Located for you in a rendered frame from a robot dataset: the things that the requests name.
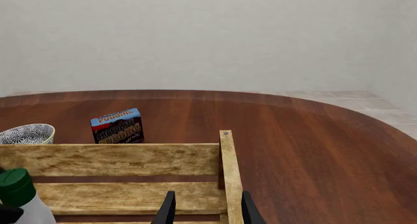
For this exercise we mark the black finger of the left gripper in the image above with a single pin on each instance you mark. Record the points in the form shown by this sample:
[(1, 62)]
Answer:
[(9, 215)]

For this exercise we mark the black white patterned bowl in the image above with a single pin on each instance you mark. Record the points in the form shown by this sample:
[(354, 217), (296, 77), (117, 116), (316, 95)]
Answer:
[(26, 134)]

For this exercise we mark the chocolate pudding box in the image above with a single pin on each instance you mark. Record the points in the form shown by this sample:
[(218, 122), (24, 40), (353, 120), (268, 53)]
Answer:
[(118, 128)]

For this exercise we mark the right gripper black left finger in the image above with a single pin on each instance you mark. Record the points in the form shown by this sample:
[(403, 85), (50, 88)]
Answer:
[(166, 210)]

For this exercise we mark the white bottle with green cap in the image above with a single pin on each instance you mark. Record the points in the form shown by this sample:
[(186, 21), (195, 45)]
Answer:
[(19, 187)]

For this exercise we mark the wooden slat tray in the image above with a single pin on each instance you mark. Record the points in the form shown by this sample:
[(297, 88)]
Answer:
[(123, 160)]

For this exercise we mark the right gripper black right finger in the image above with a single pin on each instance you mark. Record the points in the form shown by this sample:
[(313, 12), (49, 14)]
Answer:
[(251, 213)]

